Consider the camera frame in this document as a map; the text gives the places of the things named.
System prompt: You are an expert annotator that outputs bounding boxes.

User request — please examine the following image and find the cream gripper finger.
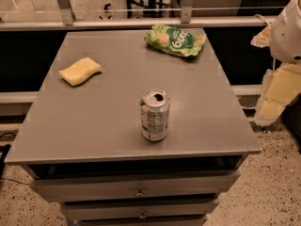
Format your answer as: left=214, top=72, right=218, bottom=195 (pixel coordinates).
left=250, top=24, right=272, bottom=48
left=254, top=63, right=301, bottom=126

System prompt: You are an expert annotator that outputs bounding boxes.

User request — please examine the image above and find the silver green 7up can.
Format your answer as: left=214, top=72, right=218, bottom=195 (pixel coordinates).
left=140, top=89, right=170, bottom=141

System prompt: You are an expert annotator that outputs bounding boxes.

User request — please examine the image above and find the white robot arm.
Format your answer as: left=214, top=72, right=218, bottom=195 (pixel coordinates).
left=251, top=0, right=301, bottom=126

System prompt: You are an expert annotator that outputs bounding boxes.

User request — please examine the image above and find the green rice chip bag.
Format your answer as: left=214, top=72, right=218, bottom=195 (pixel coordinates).
left=144, top=24, right=206, bottom=57

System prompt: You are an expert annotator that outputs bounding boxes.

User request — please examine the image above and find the yellow sponge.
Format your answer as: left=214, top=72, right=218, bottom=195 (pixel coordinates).
left=59, top=57, right=102, bottom=86

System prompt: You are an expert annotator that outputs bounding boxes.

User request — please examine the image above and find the metal window railing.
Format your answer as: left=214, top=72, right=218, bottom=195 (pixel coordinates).
left=0, top=0, right=301, bottom=32

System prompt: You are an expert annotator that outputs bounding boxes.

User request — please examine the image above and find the grey drawer cabinet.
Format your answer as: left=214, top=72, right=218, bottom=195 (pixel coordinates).
left=7, top=30, right=261, bottom=226

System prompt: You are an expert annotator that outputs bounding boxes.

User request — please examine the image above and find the grey drawer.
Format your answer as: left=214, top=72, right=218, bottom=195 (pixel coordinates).
left=61, top=198, right=219, bottom=220
left=30, top=169, right=240, bottom=202

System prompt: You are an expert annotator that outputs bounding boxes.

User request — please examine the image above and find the top grey drawer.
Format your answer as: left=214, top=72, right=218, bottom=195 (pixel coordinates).
left=30, top=169, right=240, bottom=202

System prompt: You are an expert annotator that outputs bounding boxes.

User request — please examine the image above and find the black cable on floor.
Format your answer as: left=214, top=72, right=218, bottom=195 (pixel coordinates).
left=0, top=132, right=30, bottom=186

